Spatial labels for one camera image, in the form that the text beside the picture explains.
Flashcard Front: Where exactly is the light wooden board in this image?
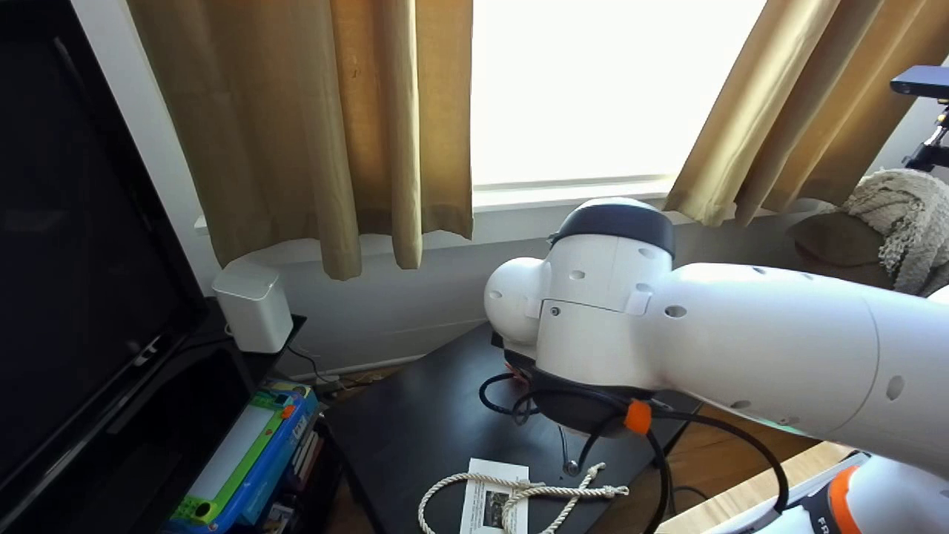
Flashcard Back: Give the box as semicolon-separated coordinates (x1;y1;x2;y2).
654;438;862;534

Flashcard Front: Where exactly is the black television stand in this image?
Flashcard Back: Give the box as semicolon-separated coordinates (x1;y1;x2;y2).
0;311;310;534

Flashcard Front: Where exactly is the bright window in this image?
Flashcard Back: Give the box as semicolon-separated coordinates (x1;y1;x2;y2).
469;0;770;214

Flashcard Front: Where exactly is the white speaker box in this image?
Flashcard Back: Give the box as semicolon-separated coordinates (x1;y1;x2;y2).
209;260;295;357

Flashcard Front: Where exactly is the blue game box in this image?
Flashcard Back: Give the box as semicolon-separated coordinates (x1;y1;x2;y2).
190;382;326;534

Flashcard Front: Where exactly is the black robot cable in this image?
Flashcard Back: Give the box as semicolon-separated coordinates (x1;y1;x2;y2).
476;369;794;534

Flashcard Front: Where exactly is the green white game box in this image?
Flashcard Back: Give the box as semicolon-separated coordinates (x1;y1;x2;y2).
172;395;291;529

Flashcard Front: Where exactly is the black device on stand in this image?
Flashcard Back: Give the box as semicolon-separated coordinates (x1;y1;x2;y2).
887;61;949;171

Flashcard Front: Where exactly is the beige sofa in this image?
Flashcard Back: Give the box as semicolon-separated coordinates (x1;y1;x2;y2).
782;196;949;299

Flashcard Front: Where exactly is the white rope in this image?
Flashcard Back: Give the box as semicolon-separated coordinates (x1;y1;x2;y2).
414;459;630;534

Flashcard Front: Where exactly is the white flat card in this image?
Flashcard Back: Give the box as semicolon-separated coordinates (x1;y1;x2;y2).
457;453;534;534

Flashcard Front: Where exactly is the gold curtain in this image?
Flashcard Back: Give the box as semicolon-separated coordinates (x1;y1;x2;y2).
128;0;475;281
660;0;949;231

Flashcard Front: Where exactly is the black television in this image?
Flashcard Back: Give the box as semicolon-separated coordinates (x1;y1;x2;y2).
0;0;217;506

